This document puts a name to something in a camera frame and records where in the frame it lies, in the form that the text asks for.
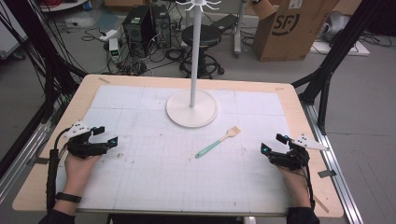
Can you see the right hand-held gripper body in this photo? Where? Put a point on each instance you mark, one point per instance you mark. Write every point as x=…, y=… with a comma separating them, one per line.
x=292, y=157

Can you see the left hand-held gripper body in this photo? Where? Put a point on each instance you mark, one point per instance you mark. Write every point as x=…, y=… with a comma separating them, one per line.
x=81, y=146

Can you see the person's left hand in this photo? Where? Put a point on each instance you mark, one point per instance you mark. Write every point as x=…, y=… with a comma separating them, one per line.
x=79, y=172

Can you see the person's right hand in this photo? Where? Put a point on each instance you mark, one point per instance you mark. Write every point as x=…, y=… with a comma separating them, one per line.
x=295, y=186

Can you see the black tape strip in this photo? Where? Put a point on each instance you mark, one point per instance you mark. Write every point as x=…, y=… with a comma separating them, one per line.
x=327, y=173

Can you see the grey tape strip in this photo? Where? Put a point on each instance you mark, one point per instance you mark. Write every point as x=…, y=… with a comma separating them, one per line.
x=42, y=160

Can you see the tan tape strip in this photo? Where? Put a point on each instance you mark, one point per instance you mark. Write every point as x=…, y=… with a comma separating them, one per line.
x=104, y=80
x=279, y=89

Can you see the black wristband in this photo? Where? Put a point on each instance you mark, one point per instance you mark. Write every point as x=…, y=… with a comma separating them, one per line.
x=68, y=197

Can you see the thin wooden stick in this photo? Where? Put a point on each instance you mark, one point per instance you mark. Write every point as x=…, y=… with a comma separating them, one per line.
x=321, y=204

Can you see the white gridded mat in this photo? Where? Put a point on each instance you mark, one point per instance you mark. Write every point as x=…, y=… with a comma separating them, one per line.
x=155, y=177

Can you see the small device with green display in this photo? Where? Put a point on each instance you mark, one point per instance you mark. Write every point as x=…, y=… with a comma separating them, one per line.
x=114, y=49

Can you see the white hook stand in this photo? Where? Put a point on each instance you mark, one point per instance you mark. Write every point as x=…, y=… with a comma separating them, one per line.
x=193, y=105

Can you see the white power strip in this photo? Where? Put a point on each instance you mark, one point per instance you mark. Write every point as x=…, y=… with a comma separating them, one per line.
x=108, y=34

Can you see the brown cardboard box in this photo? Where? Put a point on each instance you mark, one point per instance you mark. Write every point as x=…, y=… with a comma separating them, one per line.
x=289, y=34

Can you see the large black computer tower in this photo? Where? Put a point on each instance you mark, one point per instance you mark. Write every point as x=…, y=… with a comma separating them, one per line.
x=138, y=29

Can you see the white floor stand pole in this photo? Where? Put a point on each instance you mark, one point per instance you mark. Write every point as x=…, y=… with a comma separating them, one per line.
x=240, y=28

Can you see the white flat board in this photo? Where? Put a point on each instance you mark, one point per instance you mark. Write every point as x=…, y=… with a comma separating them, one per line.
x=361, y=49

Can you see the slim black computer tower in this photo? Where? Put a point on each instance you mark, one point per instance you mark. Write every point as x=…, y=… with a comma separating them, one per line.
x=162, y=26

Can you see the grey rounded appliance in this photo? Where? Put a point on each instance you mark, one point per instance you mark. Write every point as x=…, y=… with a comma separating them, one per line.
x=337, y=25

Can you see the flat black device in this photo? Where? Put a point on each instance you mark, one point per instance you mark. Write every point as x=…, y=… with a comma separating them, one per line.
x=226, y=22

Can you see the black round stool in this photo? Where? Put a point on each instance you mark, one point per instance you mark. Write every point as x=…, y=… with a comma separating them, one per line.
x=201, y=35

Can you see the aluminium rail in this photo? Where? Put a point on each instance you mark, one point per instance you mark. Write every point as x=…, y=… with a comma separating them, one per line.
x=18, y=161
x=334, y=168

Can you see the black metal frame struts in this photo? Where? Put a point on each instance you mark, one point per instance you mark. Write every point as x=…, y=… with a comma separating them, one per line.
x=336, y=53
x=46, y=56

